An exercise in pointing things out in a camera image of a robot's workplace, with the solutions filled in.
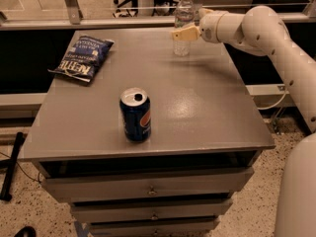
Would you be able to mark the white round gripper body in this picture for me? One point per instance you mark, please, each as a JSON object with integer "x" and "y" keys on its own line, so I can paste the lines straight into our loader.
{"x": 211, "y": 26}

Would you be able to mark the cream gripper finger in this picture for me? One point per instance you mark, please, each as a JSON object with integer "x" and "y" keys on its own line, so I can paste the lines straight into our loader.
{"x": 202, "y": 12}
{"x": 189, "y": 32}

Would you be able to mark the clear plastic water bottle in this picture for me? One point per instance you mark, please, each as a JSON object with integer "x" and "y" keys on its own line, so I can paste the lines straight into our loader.
{"x": 184, "y": 14}

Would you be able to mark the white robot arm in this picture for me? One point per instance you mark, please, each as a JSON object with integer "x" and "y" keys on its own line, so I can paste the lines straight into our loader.
{"x": 262, "y": 32}

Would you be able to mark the blue pepsi can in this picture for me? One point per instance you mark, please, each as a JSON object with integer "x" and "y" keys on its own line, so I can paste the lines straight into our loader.
{"x": 134, "y": 105}

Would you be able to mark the grey drawer cabinet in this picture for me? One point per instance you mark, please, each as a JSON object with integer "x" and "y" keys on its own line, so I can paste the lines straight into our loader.
{"x": 156, "y": 144}

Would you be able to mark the blue kettle chips bag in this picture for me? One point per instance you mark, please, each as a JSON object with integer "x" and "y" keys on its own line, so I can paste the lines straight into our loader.
{"x": 85, "y": 57}

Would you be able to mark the grey metal railing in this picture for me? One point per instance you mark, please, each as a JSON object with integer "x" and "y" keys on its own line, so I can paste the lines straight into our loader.
{"x": 98, "y": 14}

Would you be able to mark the top grey drawer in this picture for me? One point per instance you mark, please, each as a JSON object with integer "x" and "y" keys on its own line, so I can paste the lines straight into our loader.
{"x": 148, "y": 185}

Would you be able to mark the grey drawer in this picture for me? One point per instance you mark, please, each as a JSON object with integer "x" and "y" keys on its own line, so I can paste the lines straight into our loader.
{"x": 151, "y": 210}
{"x": 153, "y": 228}
{"x": 148, "y": 185}

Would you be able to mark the middle grey drawer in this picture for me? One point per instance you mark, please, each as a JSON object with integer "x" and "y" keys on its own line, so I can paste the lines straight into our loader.
{"x": 151, "y": 210}

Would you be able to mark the bottom grey drawer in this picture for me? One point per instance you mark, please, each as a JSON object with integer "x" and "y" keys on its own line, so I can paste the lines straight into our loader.
{"x": 153, "y": 228}

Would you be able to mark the black metal bar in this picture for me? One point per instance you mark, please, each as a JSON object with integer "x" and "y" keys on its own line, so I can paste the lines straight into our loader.
{"x": 9, "y": 165}

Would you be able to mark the black shoe tip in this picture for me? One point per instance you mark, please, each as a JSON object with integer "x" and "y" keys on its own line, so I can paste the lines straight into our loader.
{"x": 27, "y": 231}

